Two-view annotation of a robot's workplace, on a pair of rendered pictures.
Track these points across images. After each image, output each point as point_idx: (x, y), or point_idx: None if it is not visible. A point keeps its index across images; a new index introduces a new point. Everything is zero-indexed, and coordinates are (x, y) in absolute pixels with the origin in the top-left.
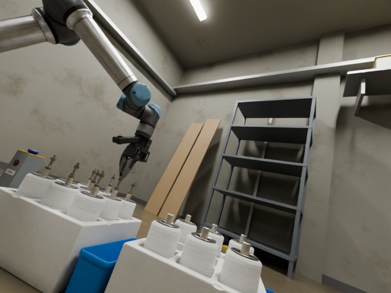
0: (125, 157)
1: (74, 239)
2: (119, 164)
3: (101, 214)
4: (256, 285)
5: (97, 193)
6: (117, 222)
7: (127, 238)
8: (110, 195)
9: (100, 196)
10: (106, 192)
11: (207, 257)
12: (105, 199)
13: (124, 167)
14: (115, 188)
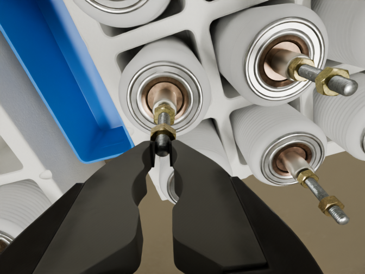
0: (208, 266)
1: None
2: (233, 178)
3: (139, 51)
4: None
5: (238, 76)
6: (107, 88)
7: (126, 128)
8: (165, 91)
9: (109, 3)
10: (272, 143)
11: None
12: (142, 54)
13: (180, 196)
14: (159, 106)
